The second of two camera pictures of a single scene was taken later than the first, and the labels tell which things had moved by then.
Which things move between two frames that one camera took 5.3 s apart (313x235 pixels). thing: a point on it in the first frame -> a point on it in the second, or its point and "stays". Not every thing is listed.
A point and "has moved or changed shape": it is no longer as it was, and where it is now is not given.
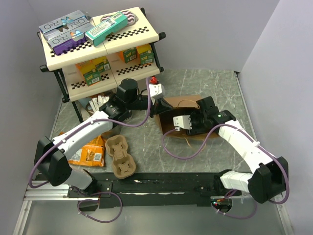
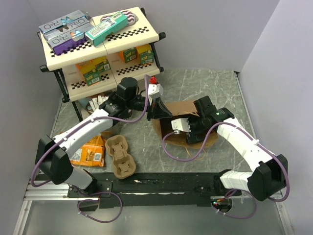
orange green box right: (128, 55) stays
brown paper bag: (182, 105) has moved or changed shape
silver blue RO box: (75, 20) stays
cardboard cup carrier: (123, 165) stays
